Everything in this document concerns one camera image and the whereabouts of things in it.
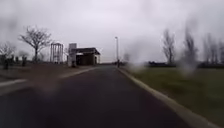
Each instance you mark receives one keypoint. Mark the grass field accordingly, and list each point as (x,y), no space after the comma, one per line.
(190,86)

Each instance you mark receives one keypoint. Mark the brown bare verge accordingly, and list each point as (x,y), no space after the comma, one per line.
(40,71)

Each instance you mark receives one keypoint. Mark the small bare tree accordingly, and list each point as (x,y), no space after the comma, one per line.
(6,51)

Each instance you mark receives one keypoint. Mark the dark asphalt road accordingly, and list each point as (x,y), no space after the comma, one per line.
(96,103)

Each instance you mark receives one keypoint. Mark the row of bare trees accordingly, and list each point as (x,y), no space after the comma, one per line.
(188,50)

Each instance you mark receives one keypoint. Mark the tall street lamp pole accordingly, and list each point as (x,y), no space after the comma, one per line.
(117,50)

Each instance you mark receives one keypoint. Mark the large bare tree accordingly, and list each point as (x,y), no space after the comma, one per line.
(36,41)

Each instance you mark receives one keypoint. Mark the pale concrete kerb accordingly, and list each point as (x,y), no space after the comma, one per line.
(166,100)
(13,85)

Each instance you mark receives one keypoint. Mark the short dark post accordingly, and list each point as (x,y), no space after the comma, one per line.
(118,63)

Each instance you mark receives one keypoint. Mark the metal frame structure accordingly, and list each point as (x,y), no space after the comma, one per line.
(56,53)

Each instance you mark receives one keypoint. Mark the dark flat-roofed building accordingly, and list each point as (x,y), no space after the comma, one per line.
(85,56)

